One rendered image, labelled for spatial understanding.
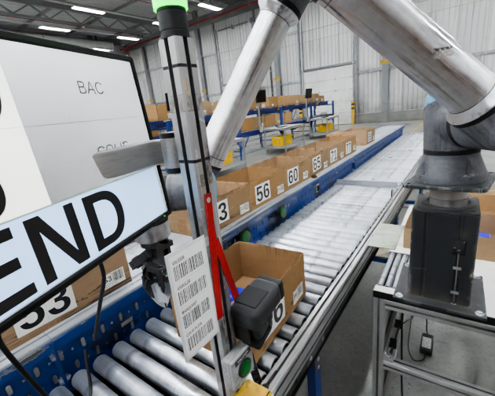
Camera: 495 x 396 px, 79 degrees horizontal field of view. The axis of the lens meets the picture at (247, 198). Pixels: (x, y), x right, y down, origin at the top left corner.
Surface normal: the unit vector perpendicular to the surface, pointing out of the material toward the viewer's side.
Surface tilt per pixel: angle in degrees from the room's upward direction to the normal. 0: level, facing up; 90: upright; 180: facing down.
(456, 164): 69
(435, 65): 112
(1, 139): 86
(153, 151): 90
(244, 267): 90
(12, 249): 86
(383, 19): 106
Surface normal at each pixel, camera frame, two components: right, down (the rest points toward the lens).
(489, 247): -0.56, 0.30
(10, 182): 0.95, -0.09
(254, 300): -0.18, -0.90
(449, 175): -0.54, -0.05
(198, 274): 0.81, 0.08
